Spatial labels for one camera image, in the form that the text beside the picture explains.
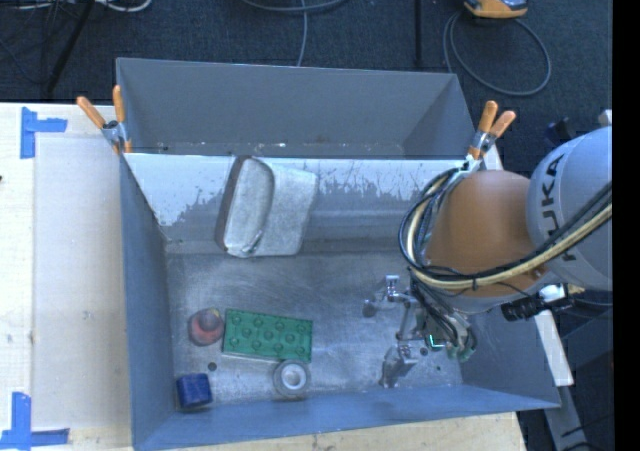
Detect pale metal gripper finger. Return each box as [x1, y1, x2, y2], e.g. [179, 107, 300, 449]
[362, 275, 412, 319]
[379, 343, 420, 389]

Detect grey metal bin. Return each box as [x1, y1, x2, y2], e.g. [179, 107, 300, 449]
[114, 57, 562, 451]

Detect dark green flat block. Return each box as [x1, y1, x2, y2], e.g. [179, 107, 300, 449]
[220, 308, 315, 364]

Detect pale grey fabric pouch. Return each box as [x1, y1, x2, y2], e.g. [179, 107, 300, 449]
[214, 155, 319, 259]

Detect red and yellow toy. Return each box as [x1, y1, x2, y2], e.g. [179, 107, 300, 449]
[187, 308, 225, 347]

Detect blue cylinder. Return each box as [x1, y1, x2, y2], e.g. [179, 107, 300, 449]
[175, 372, 214, 411]

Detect grey and white ring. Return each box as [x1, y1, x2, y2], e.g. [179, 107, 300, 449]
[272, 359, 312, 400]

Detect black cylinder on white bracket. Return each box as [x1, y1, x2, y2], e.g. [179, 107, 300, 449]
[500, 282, 577, 323]

